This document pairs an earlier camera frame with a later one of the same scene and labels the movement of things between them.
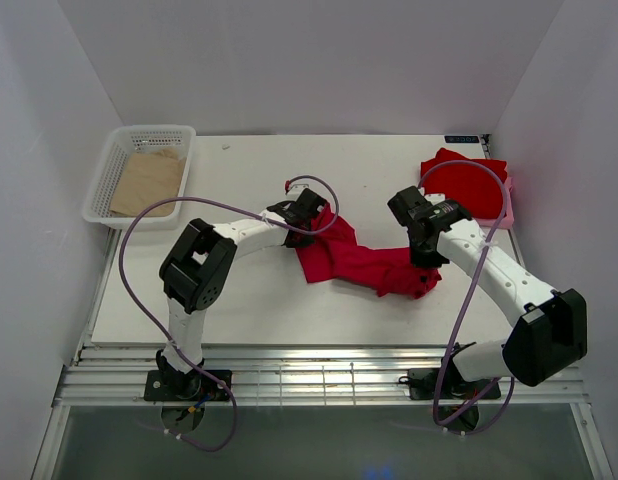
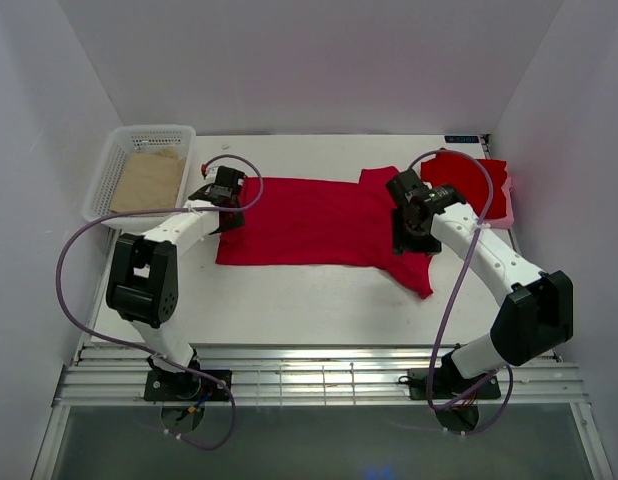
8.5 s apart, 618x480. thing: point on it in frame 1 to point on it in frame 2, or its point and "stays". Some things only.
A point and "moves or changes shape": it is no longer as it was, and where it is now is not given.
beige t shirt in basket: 147,178 stays
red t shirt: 336,254 moves or changes shape
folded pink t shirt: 507,221 stays
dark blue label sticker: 462,139 stays
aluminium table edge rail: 289,376 stays
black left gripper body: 304,241 to 237,221
